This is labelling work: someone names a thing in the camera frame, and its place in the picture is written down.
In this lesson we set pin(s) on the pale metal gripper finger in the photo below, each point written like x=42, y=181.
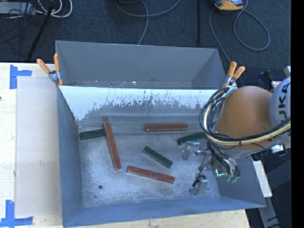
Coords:
x=192, y=146
x=201, y=186

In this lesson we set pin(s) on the dark green flat block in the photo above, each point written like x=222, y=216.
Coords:
x=191, y=138
x=158, y=157
x=92, y=134

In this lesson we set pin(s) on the red-brown flat block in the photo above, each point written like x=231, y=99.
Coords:
x=166, y=127
x=112, y=146
x=150, y=174

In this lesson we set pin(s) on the grey metal bin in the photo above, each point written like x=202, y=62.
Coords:
x=133, y=65

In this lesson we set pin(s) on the pale flat board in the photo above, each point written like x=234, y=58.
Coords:
x=35, y=139

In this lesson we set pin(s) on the black cylinder on white bracket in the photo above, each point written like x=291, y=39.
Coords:
x=278, y=148

